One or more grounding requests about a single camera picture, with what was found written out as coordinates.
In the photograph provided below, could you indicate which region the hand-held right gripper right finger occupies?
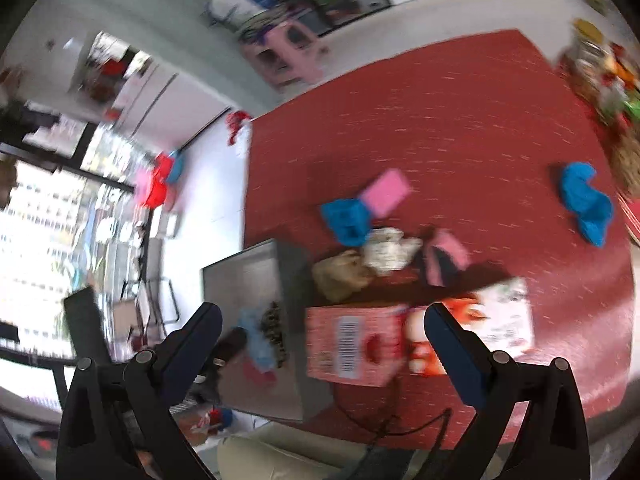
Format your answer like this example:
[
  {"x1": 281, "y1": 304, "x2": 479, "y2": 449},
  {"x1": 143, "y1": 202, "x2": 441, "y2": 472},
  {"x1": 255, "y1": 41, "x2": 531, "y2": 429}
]
[{"x1": 424, "y1": 302, "x2": 591, "y2": 480}]

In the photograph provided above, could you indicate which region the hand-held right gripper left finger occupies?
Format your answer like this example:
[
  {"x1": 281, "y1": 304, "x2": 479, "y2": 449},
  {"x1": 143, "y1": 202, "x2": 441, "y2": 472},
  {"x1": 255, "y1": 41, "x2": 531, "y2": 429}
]
[{"x1": 56, "y1": 302, "x2": 223, "y2": 480}]

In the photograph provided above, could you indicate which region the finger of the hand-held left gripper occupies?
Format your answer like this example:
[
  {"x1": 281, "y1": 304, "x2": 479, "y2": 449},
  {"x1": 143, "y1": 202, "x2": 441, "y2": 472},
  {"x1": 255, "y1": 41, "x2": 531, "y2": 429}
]
[{"x1": 202, "y1": 326, "x2": 248, "y2": 378}]

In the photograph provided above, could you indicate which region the leopard print cloth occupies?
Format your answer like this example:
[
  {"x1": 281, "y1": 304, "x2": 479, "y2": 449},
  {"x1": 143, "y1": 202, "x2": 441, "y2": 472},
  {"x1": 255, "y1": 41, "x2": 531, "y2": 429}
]
[{"x1": 259, "y1": 301, "x2": 292, "y2": 367}]

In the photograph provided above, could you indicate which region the grey metal box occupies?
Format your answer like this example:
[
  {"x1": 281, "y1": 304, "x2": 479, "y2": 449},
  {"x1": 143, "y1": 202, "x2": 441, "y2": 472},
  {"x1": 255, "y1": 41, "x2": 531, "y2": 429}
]
[{"x1": 201, "y1": 239, "x2": 334, "y2": 422}]

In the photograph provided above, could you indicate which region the pink and black cloth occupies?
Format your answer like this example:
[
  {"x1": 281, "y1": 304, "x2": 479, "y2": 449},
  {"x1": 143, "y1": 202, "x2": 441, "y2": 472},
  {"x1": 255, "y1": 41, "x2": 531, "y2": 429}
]
[{"x1": 421, "y1": 229, "x2": 472, "y2": 287}]

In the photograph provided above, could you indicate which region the white dotted cloth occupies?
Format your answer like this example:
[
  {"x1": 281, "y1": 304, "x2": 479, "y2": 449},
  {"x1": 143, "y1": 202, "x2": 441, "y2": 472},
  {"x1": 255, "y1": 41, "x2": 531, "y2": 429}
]
[{"x1": 361, "y1": 226, "x2": 424, "y2": 277}]

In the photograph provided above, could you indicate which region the beige sock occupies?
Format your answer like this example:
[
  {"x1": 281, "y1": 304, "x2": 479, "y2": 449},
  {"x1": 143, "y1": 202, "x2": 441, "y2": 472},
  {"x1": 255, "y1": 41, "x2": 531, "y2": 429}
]
[{"x1": 311, "y1": 249, "x2": 374, "y2": 304}]

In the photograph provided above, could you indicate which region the blue mesh cloth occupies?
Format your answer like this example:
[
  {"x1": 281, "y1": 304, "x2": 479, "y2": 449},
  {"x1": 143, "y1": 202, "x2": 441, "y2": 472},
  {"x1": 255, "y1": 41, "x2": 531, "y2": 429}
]
[
  {"x1": 556, "y1": 161, "x2": 615, "y2": 247},
  {"x1": 320, "y1": 198, "x2": 372, "y2": 247}
]

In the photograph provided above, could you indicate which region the pink sponge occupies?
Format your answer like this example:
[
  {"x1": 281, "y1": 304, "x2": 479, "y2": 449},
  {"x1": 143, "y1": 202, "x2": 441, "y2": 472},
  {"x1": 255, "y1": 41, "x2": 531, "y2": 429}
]
[{"x1": 359, "y1": 169, "x2": 414, "y2": 217}]

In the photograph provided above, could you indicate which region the fox printed white bag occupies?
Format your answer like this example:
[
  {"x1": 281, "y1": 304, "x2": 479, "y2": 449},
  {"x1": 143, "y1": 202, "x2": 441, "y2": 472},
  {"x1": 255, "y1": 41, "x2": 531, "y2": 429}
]
[{"x1": 405, "y1": 277, "x2": 534, "y2": 377}]

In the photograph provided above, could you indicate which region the red plastic bucket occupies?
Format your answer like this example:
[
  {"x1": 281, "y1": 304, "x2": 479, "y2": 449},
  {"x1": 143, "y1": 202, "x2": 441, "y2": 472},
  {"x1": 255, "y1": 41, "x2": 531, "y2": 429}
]
[{"x1": 141, "y1": 154, "x2": 177, "y2": 209}]

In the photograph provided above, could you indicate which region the blue plastic basin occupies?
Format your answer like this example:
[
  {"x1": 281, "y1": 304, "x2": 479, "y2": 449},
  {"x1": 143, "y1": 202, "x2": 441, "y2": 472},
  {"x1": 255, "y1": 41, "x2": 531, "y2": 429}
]
[{"x1": 166, "y1": 151, "x2": 187, "y2": 184}]

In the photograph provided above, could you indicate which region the red cloth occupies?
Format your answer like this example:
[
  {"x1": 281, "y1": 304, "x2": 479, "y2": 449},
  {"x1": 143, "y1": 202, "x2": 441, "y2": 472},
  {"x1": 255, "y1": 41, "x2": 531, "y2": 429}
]
[{"x1": 224, "y1": 109, "x2": 254, "y2": 147}]

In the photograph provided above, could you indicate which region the red speckled tablecloth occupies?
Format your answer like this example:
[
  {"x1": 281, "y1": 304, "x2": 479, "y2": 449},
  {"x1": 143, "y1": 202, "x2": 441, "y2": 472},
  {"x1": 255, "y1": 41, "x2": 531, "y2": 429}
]
[{"x1": 242, "y1": 29, "x2": 633, "y2": 443}]

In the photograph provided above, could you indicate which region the pink plastic stool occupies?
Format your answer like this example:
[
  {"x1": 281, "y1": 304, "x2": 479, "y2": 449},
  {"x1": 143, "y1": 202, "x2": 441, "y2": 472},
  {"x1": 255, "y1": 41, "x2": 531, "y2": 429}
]
[{"x1": 241, "y1": 21, "x2": 332, "y2": 92}]

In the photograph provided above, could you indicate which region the yellow lid jar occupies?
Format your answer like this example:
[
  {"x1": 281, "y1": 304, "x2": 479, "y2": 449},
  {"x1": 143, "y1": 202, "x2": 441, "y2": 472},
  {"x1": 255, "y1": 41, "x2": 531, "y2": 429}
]
[{"x1": 571, "y1": 18, "x2": 607, "y2": 62}]

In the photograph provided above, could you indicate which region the metal wire rack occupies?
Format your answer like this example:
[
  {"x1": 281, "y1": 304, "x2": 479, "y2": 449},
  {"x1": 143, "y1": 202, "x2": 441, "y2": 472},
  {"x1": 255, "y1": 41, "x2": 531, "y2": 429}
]
[{"x1": 119, "y1": 276, "x2": 182, "y2": 332}]

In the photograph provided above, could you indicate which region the black cable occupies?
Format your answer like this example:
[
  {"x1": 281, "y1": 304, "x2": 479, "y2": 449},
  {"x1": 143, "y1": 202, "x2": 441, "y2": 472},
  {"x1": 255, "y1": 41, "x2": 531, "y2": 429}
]
[{"x1": 329, "y1": 374, "x2": 452, "y2": 442}]

